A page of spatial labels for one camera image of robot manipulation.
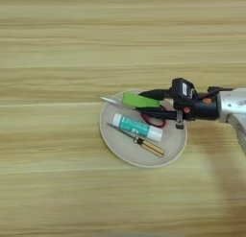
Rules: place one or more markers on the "black box with white label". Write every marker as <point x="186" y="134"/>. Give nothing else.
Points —
<point x="182" y="89"/>

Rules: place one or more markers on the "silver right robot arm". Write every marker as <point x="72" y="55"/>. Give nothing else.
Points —
<point x="235" y="106"/>

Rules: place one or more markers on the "round beige plate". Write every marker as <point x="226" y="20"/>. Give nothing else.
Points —
<point x="141" y="153"/>

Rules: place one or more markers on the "white teal glue stick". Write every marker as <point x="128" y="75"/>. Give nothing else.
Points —
<point x="136" y="127"/>

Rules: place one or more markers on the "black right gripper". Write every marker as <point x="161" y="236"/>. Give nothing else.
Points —
<point x="200" y="108"/>

